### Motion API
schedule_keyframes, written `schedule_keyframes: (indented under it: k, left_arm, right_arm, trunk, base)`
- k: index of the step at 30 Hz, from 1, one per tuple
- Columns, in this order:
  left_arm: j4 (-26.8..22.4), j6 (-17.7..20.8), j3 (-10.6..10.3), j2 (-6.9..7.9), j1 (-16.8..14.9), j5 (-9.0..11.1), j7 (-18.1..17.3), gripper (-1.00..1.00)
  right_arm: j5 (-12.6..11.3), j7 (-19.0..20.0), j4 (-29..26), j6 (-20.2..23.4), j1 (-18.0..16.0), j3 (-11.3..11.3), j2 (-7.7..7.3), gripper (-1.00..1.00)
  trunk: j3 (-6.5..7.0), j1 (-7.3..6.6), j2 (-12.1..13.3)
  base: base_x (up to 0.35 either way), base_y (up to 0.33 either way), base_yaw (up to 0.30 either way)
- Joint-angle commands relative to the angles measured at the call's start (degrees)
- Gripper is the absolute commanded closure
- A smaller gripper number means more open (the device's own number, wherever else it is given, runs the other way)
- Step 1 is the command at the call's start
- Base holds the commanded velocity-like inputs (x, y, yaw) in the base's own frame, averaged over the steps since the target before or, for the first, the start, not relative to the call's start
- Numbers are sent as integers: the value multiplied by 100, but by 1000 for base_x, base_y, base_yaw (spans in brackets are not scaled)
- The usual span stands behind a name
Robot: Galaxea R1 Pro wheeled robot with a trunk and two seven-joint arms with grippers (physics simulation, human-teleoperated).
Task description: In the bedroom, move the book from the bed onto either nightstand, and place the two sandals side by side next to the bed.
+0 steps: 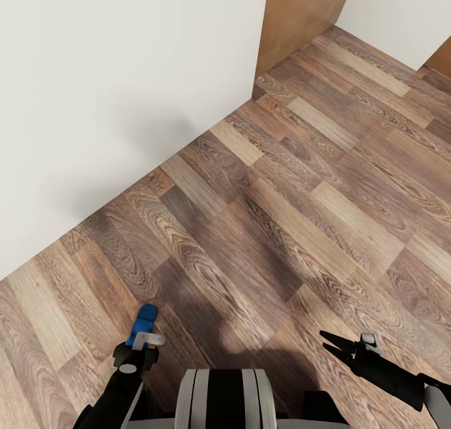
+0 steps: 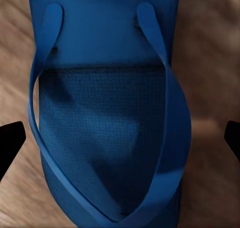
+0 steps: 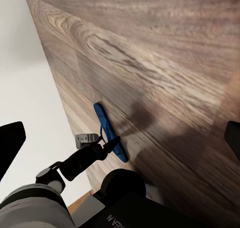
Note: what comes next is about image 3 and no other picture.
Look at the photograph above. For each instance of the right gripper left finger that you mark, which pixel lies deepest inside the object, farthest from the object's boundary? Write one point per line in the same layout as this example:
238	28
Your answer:
12	138

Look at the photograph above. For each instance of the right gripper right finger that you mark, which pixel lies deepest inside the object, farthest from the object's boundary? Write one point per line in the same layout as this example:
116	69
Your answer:
232	137

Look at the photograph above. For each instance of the sandal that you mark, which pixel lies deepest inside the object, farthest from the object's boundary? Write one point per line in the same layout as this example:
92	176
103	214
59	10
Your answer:
110	134

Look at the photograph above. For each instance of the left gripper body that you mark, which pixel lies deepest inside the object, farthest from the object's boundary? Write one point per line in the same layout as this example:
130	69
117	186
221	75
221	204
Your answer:
88	155

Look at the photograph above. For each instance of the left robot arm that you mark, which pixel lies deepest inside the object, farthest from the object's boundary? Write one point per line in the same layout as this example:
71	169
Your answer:
89	151

